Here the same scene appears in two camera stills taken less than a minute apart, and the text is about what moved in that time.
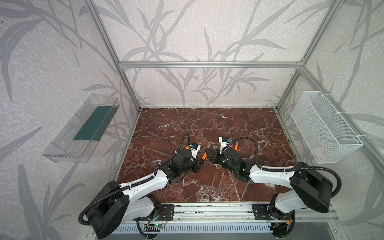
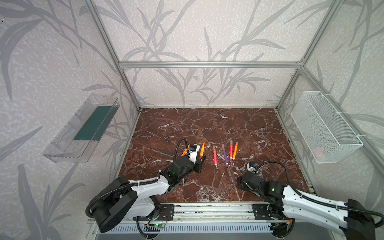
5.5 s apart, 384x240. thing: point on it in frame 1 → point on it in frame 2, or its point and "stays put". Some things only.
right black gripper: [217, 155] → [245, 179]
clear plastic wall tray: [77, 140] stays put
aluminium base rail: [229, 212] stays put
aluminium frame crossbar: [214, 65] stays put
